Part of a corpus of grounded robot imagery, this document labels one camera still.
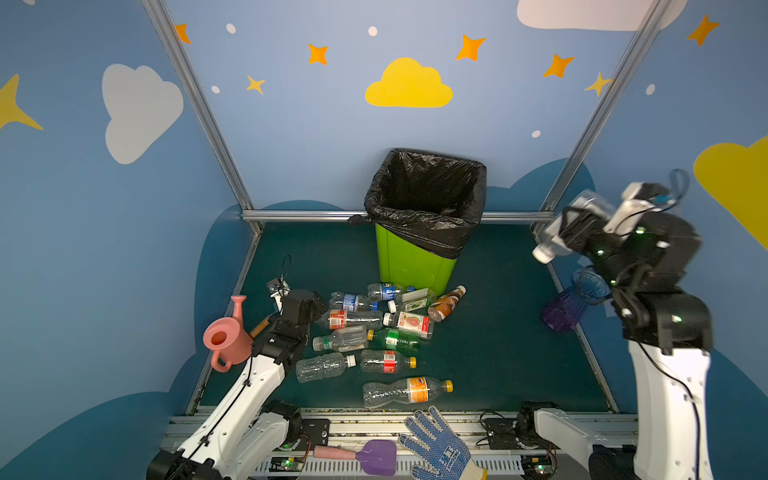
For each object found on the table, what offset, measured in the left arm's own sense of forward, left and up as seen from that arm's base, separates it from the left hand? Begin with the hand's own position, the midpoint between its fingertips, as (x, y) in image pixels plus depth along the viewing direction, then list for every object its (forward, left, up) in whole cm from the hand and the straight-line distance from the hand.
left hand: (309, 300), depth 82 cm
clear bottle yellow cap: (-13, -22, -10) cm, 27 cm away
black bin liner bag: (+32, -35, +10) cm, 48 cm away
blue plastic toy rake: (-5, +15, -7) cm, 17 cm away
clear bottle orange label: (-20, -27, -13) cm, 36 cm away
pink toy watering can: (-10, +21, -4) cm, 23 cm away
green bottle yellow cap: (-8, -27, -11) cm, 30 cm away
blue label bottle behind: (+9, -22, -10) cm, 25 cm away
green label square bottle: (+8, -31, -12) cm, 34 cm away
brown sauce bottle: (+5, -41, -10) cm, 42 cm away
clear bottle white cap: (-15, -5, -9) cm, 18 cm away
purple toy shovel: (-35, -20, -14) cm, 43 cm away
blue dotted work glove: (-35, -37, -14) cm, 53 cm away
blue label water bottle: (+5, -11, -10) cm, 15 cm away
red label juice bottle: (-1, -32, -11) cm, 34 cm away
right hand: (+1, -59, +34) cm, 68 cm away
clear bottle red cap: (-1, -8, -10) cm, 12 cm away
